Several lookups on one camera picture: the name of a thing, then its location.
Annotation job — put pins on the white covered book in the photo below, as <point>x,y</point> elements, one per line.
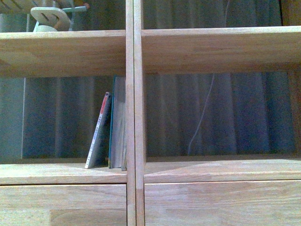
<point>98,147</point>

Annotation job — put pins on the right wooden shelf unit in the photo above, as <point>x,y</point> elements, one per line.
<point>218,190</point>

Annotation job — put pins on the wooden shelf unit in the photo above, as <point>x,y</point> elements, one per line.
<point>218,190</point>
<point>60,191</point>

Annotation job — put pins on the left wooden shelf unit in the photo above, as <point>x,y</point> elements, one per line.
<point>60,191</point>

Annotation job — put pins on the teal covered book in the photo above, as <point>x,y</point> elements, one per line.
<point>118,122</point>

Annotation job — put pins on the thin book beside divider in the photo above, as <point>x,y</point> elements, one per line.
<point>124,156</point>

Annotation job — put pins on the wooden toy figure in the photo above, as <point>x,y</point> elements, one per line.
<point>50,19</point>

